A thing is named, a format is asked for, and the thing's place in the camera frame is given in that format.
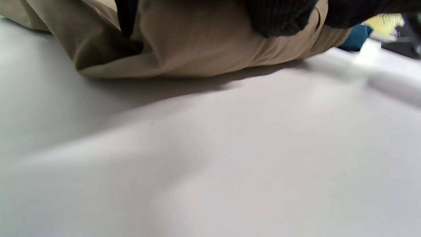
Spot person's left hand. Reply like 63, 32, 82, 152
114, 0, 421, 39

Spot dark teal shorts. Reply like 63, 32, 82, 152
338, 24, 374, 52

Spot brown garment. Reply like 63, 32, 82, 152
0, 0, 353, 79

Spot yellow background object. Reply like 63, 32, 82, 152
363, 13, 405, 37

